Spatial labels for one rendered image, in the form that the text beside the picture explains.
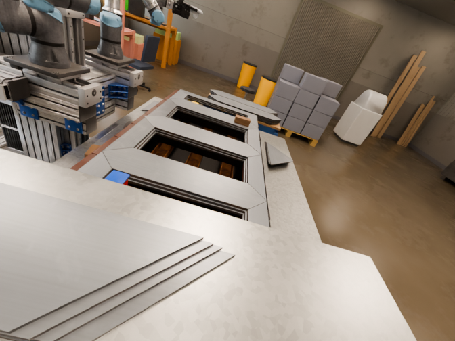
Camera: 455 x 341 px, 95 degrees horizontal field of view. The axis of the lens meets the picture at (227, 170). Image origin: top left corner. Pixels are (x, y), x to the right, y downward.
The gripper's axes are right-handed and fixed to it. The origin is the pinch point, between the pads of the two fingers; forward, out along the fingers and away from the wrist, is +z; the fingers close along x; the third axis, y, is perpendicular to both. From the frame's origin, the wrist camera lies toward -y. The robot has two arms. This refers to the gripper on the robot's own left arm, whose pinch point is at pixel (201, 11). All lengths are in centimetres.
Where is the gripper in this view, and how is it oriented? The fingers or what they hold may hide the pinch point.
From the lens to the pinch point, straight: 191.1
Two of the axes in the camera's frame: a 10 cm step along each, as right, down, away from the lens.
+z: 8.9, 0.4, 4.5
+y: -3.5, 7.0, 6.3
